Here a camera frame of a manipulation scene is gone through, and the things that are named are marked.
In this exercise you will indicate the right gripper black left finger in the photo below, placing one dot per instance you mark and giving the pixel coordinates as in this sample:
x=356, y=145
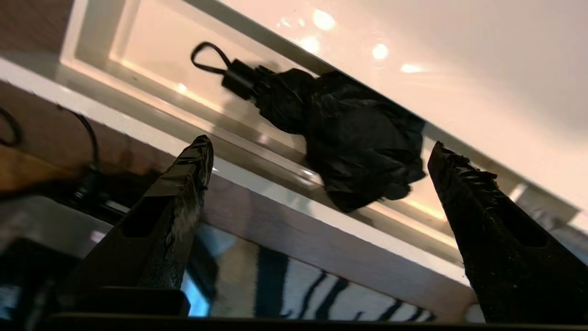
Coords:
x=151, y=248

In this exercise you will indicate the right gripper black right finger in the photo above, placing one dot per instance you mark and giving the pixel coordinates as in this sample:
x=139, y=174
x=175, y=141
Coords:
x=514, y=257

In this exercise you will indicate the black umbrella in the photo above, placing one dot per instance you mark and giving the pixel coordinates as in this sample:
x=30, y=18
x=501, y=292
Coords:
x=358, y=138

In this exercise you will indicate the white fluted drawer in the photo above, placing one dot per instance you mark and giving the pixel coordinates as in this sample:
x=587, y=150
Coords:
x=161, y=46

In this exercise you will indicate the white TV cabinet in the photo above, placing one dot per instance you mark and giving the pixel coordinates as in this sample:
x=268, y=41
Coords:
x=482, y=82

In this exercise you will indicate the black white striped rug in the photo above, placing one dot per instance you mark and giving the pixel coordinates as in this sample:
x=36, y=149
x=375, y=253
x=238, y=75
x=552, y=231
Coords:
x=298, y=294

